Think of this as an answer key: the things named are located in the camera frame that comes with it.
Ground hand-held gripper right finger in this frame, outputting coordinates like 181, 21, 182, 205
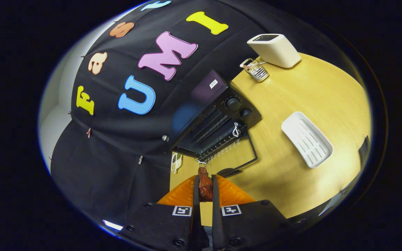
211, 174, 289, 251

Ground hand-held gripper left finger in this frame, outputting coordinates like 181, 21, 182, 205
117, 174, 201, 251

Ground brown meat piece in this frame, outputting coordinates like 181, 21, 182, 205
198, 167, 214, 202

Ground black toaster oven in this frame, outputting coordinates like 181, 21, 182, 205
171, 69, 262, 176

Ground white toaster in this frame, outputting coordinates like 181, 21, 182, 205
247, 33, 302, 68

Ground white divided dish with beans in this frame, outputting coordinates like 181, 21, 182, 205
171, 152, 183, 174

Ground black backdrop cloth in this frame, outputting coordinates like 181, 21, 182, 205
49, 0, 327, 230

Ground white ribbed tray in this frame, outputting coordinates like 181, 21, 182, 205
281, 112, 334, 169

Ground metal wire basket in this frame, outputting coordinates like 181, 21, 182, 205
240, 58, 270, 83

